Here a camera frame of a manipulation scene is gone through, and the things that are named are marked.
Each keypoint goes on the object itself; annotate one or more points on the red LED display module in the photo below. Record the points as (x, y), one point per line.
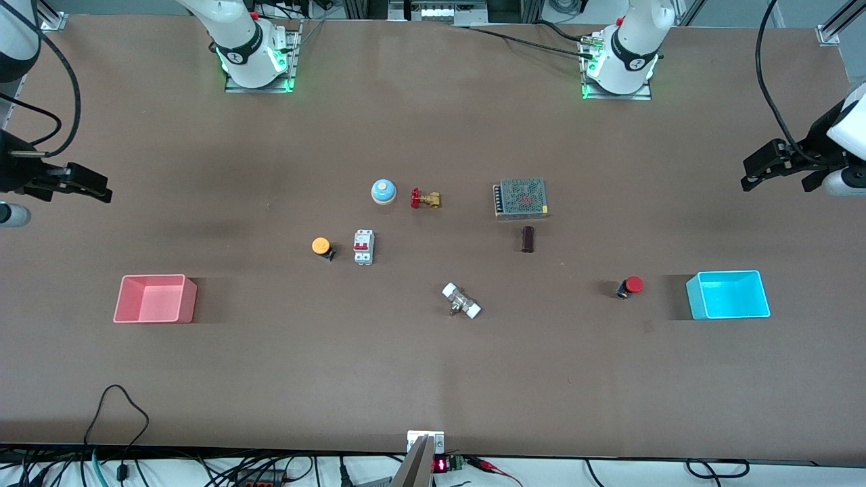
(441, 465)

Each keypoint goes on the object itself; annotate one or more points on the cyan plastic bin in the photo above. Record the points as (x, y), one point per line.
(731, 301)

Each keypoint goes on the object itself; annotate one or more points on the yellow push button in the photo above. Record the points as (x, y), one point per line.
(320, 245)

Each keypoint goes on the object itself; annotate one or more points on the metal mesh power supply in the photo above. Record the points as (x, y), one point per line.
(522, 197)

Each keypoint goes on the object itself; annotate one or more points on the black box orange connectors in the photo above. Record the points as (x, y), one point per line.
(260, 480)

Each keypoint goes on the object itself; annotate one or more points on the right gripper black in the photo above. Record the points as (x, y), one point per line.
(15, 172)

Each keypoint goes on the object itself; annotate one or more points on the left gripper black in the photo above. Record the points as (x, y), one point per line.
(816, 154)

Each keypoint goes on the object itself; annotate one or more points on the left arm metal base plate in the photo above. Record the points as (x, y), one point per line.
(616, 96)

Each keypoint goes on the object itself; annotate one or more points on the blue domed bell cream base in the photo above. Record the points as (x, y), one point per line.
(383, 191)

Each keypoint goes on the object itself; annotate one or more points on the red clip lead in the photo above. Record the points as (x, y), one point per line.
(490, 466)

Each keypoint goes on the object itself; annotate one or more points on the grey background equipment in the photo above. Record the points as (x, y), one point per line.
(433, 12)

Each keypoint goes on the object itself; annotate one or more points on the red push button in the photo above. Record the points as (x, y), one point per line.
(634, 284)

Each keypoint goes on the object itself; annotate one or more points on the grey metal bar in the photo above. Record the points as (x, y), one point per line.
(414, 470)

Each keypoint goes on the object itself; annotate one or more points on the aluminium extrusion rail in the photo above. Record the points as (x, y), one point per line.
(54, 20)
(839, 24)

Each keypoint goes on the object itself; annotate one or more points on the dark brown cylinder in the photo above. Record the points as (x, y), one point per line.
(528, 240)

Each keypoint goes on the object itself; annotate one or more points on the pink plastic bin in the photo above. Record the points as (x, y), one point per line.
(155, 304)

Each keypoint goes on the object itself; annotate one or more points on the white circuit breaker red switches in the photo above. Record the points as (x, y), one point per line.
(363, 247)

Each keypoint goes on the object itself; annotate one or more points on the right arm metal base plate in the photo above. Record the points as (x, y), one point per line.
(260, 88)

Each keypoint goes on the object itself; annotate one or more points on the metal fitting white ends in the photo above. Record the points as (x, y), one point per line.
(461, 302)

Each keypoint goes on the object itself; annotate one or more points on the white mounting plate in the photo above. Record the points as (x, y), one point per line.
(414, 439)

